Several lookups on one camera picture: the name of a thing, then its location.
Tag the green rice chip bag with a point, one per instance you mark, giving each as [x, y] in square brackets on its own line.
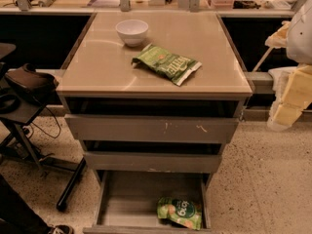
[182, 212]

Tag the grey top drawer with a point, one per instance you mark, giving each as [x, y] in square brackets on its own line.
[151, 128]

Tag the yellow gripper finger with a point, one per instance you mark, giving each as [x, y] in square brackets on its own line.
[278, 39]
[292, 100]

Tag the grey open bottom drawer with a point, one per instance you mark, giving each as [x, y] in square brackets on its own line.
[128, 203]

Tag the person's dark shoe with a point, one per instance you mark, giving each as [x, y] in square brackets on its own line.
[61, 229]

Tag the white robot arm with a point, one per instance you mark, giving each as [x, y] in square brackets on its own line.
[299, 38]

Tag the white diagonal rod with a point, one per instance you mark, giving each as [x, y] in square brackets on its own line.
[262, 59]

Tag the black office chair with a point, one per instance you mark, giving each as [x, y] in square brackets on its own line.
[16, 113]

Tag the person's dark trouser leg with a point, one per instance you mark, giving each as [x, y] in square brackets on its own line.
[18, 217]

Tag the green kettle chip bag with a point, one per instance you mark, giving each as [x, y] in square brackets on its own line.
[175, 67]

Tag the grey three-drawer cabinet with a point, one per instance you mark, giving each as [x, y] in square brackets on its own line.
[101, 79]

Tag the dark brown bag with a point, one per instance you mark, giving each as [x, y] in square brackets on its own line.
[31, 85]

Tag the white ceramic bowl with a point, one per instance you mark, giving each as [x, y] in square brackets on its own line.
[132, 31]

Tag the grey middle drawer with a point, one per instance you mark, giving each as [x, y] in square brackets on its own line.
[152, 162]

